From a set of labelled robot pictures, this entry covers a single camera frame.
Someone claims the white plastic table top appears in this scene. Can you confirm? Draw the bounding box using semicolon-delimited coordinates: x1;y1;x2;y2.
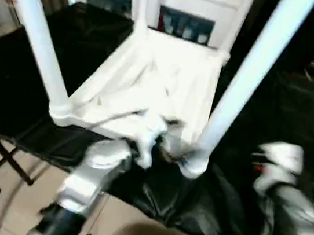
42;16;234;183

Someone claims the black work mat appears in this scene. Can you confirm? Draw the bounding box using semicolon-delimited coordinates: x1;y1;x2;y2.
0;0;314;235

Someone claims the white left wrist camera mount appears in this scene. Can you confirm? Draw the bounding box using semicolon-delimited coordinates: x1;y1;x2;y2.
128;109;171;172

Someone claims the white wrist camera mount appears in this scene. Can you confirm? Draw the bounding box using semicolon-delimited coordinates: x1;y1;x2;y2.
128;109;171;172
247;138;308;201

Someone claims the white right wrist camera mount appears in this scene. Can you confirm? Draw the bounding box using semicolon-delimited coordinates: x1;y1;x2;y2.
247;138;308;201

